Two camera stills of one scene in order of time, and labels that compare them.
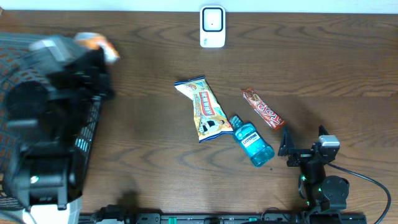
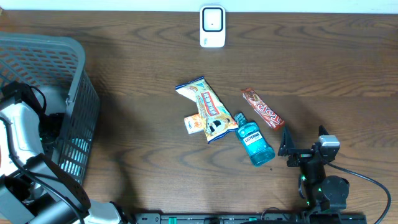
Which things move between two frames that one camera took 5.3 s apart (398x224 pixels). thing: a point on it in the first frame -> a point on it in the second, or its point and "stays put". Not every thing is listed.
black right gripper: (301, 155) stays put
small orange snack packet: (93, 40) -> (194, 123)
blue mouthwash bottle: (253, 144) stays put
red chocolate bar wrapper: (259, 105) stays put
